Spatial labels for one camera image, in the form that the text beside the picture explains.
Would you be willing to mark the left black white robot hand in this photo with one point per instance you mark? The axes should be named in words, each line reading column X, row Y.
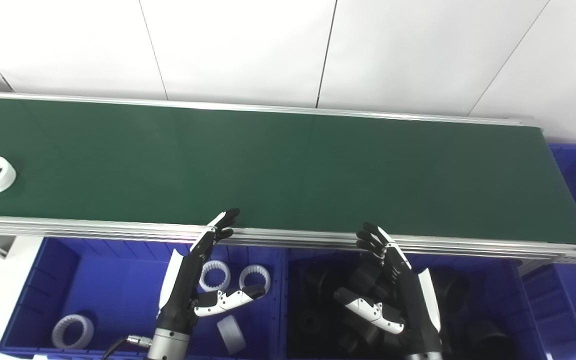
column 183, row 290

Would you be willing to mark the green conveyor belt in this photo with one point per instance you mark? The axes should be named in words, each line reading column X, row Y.
column 293, row 239
column 288, row 170

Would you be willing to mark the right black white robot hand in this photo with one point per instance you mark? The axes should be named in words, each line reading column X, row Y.
column 408, row 300

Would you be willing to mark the blue bin with black parts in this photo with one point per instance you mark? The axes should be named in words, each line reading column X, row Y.
column 493, row 295

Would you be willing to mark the blue bin with white parts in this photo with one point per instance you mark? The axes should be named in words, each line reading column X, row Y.
column 113, row 295

